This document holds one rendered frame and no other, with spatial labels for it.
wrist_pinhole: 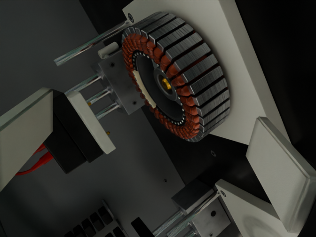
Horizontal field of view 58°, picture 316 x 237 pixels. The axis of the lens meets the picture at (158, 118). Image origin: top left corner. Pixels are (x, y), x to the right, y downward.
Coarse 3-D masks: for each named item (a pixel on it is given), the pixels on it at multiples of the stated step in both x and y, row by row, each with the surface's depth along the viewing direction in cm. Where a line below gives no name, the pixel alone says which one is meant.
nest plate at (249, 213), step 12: (228, 192) 35; (240, 192) 34; (228, 204) 38; (240, 204) 34; (252, 204) 31; (264, 204) 30; (240, 216) 36; (252, 216) 33; (264, 216) 30; (276, 216) 28; (240, 228) 39; (252, 228) 35; (264, 228) 32; (276, 228) 29
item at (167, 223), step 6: (180, 210) 44; (174, 216) 44; (180, 216) 44; (132, 222) 46; (138, 222) 45; (168, 222) 43; (138, 228) 44; (144, 228) 43; (156, 228) 43; (162, 228) 43; (138, 234) 43; (144, 234) 42; (150, 234) 41; (156, 234) 42; (174, 234) 44; (186, 234) 45; (192, 234) 45
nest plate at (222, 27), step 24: (144, 0) 25; (168, 0) 22; (192, 0) 19; (216, 0) 17; (192, 24) 21; (216, 24) 19; (240, 24) 18; (216, 48) 20; (240, 48) 18; (240, 72) 20; (240, 96) 21; (264, 96) 20; (240, 120) 23
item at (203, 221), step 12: (180, 192) 46; (192, 192) 45; (204, 192) 43; (180, 204) 44; (192, 204) 42; (216, 204) 44; (204, 216) 43; (216, 216) 44; (192, 228) 45; (204, 228) 43; (216, 228) 44
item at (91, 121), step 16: (96, 80) 36; (64, 96) 26; (80, 96) 24; (96, 96) 36; (64, 112) 26; (80, 112) 24; (64, 128) 26; (80, 128) 27; (96, 128) 25; (48, 144) 26; (64, 144) 26; (80, 144) 27; (96, 144) 27; (112, 144) 26; (64, 160) 26; (80, 160) 27
